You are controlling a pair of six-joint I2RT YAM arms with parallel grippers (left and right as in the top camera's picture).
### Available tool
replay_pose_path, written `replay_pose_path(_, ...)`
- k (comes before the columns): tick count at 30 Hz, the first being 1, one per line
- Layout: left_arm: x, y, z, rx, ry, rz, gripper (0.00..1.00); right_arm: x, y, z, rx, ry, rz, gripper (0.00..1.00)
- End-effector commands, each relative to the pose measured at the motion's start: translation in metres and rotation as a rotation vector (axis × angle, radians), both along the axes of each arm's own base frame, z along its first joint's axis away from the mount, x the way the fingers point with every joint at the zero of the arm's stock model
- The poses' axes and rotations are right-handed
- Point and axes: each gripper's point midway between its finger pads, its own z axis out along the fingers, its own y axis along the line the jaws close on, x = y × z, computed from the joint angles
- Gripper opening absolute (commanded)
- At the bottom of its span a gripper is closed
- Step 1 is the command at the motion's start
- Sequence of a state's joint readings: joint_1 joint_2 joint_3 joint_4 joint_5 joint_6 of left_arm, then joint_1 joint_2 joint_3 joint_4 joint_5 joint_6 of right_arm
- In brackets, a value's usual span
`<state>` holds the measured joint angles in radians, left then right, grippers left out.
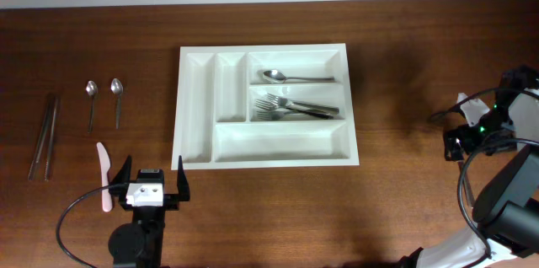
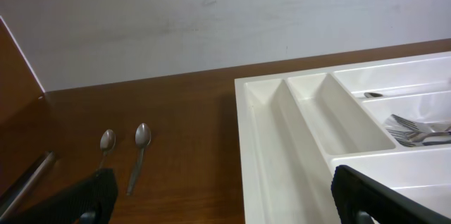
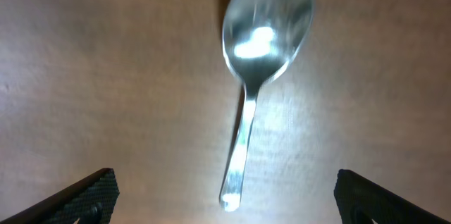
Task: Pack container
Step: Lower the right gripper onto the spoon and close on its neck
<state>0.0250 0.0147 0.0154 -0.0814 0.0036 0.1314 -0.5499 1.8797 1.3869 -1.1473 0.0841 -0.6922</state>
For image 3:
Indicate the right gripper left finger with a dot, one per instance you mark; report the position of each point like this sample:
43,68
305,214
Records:
90,200

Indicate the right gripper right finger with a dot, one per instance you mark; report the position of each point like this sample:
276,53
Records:
362,201

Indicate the large silver spoon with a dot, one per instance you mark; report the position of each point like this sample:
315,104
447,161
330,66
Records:
260,39

